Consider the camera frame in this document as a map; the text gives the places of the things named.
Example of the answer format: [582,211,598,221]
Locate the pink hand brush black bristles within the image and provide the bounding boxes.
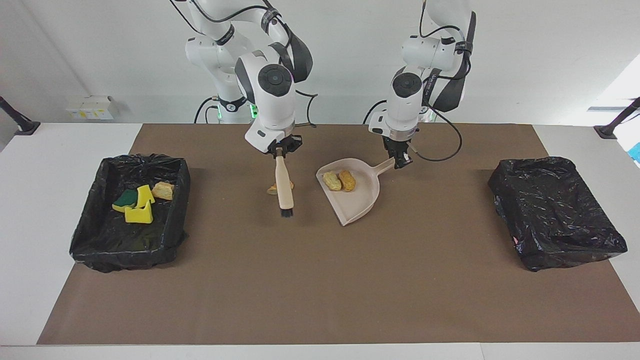
[274,146,295,219]

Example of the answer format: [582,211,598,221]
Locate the pink plastic dustpan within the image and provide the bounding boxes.
[315,157,397,227]

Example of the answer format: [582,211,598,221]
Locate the beige sponge chunk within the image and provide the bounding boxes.
[151,181,176,201]

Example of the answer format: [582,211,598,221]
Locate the yellow notched sponge piece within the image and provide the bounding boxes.
[124,200,154,224]

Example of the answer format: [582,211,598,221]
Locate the bin lined with black bag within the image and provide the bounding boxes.
[487,156,629,273]
[69,153,192,274]

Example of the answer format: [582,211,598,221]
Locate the brown table mat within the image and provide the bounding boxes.
[36,123,640,346]

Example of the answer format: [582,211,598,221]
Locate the white box with yellow labels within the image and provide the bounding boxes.
[66,95,120,120]

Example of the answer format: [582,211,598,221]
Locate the black stand leg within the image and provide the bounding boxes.
[593,97,640,140]
[0,95,41,136]

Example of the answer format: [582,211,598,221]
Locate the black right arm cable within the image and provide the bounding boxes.
[169,0,319,129]

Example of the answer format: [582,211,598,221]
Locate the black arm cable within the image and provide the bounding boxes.
[169,0,319,129]
[410,0,476,163]

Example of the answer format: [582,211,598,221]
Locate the black left base cable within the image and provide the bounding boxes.
[363,100,389,125]

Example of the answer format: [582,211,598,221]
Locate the black base cable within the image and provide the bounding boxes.
[363,100,389,125]
[194,96,221,124]

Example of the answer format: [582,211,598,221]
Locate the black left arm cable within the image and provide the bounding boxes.
[410,0,476,163]

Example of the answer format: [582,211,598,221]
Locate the black right base cable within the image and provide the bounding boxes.
[194,96,221,124]

